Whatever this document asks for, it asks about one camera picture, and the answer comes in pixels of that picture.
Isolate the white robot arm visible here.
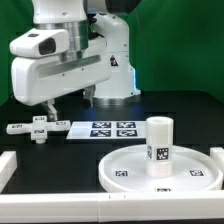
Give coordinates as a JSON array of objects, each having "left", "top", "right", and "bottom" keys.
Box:
[{"left": 10, "top": 0, "right": 142, "bottom": 120}]

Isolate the white front fence bar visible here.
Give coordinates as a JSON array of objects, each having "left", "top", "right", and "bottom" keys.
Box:
[{"left": 0, "top": 190, "right": 224, "bottom": 223}]

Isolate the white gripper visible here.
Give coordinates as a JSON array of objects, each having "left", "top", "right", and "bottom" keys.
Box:
[{"left": 10, "top": 38, "right": 113, "bottom": 122}]

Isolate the white round table top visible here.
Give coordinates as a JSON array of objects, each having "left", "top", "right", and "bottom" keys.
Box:
[{"left": 98, "top": 144, "right": 223, "bottom": 192}]

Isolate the white cross-shaped table base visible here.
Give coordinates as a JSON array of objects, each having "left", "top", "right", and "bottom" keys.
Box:
[{"left": 6, "top": 116, "right": 71, "bottom": 144}]

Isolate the white marker sheet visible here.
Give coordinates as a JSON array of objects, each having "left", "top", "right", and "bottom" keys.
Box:
[{"left": 67, "top": 121, "right": 146, "bottom": 140}]

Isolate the white left fence block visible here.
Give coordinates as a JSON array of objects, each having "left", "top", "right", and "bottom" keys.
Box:
[{"left": 0, "top": 151, "right": 17, "bottom": 193}]

